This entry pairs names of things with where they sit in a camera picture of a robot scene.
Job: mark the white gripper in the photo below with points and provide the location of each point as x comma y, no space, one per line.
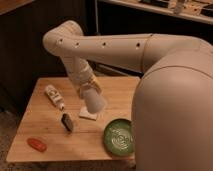
81,75

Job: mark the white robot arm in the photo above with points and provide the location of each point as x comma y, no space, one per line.
172,108

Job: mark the dark eraser block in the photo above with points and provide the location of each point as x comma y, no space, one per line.
67,122

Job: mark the green ceramic bowl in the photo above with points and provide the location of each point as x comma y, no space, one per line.
118,138

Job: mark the white sponge pad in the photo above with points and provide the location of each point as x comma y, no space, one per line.
85,114

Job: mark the white labelled bottle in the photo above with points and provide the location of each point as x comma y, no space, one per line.
55,97

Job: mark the wooden table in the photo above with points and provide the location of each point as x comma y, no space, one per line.
42,121

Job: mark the orange oval object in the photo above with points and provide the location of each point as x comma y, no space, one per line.
37,144

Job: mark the vertical metal pole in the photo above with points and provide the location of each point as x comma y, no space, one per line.
96,17

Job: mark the background shelf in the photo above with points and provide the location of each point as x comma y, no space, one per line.
193,10

